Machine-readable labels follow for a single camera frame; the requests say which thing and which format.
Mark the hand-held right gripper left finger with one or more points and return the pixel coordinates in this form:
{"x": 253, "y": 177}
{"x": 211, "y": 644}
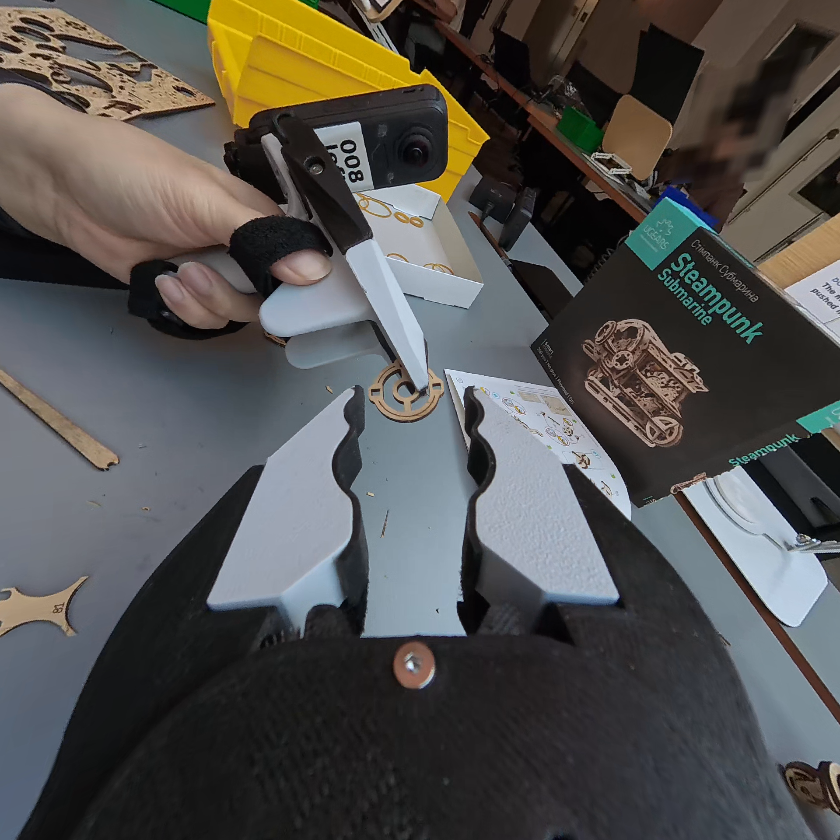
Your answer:
{"x": 282, "y": 531}

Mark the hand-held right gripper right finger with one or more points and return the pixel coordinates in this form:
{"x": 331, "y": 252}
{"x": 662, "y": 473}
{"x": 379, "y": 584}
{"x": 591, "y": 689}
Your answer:
{"x": 544, "y": 531}

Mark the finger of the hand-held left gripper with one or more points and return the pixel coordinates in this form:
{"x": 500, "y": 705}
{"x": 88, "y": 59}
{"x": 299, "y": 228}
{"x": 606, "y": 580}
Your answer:
{"x": 387, "y": 302}

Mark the wooden parts sheet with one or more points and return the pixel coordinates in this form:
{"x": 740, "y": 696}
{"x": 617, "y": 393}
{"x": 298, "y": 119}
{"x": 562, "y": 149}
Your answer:
{"x": 151, "y": 82}

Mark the black model kit box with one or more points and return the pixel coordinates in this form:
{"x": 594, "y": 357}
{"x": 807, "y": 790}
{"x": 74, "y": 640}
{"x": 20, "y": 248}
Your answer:
{"x": 590, "y": 315}

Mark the wooden model assembly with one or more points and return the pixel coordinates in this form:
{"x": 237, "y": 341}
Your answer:
{"x": 814, "y": 784}

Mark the person's left hand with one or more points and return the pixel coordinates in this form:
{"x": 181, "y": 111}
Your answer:
{"x": 98, "y": 184}

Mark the white cardboard box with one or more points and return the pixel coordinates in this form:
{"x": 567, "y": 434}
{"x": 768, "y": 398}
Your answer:
{"x": 446, "y": 289}

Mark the group of tan rubber bands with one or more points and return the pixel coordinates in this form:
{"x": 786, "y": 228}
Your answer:
{"x": 417, "y": 222}

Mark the black power adapter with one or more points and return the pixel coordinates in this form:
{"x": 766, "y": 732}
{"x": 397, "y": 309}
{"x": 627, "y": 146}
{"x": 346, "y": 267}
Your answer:
{"x": 492, "y": 197}

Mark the yellow plastic bin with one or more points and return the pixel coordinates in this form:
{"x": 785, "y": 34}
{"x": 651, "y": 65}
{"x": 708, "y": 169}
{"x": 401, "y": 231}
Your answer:
{"x": 295, "y": 52}

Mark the instruction booklet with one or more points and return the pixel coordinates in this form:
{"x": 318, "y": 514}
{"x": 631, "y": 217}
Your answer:
{"x": 512, "y": 407}

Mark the black rectangular device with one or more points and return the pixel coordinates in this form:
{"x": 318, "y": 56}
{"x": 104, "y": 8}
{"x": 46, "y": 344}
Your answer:
{"x": 522, "y": 216}

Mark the green plastic bin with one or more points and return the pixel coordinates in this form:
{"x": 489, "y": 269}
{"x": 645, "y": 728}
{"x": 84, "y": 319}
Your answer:
{"x": 581, "y": 128}
{"x": 184, "y": 8}

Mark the beige chair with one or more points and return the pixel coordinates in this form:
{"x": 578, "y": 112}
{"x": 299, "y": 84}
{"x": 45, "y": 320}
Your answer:
{"x": 640, "y": 131}

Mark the thin wooden strip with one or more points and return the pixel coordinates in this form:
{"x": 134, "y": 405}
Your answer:
{"x": 59, "y": 423}

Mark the star-shaped wooden offcut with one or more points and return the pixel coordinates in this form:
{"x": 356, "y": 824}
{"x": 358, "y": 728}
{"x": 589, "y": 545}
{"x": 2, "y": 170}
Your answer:
{"x": 39, "y": 607}

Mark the printed instruction sheet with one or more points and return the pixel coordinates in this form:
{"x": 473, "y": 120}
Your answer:
{"x": 820, "y": 295}

